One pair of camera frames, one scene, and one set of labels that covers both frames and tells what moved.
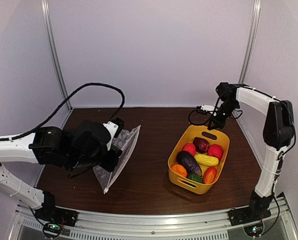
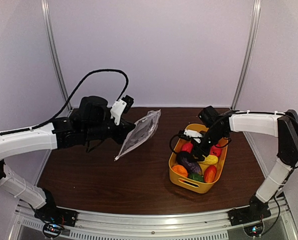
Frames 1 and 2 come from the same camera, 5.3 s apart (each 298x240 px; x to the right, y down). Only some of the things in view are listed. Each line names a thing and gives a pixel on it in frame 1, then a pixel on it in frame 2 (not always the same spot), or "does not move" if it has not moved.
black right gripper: [220, 123] -> [196, 152]
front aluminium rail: [198, 225] does not move
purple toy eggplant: [190, 162] does not move
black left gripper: [109, 165] -> [124, 129]
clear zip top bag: [125, 140] -> [140, 131]
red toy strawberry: [215, 150] does not move
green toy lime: [196, 177] does not move
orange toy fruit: [180, 169] does not move
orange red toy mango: [209, 175] does not move
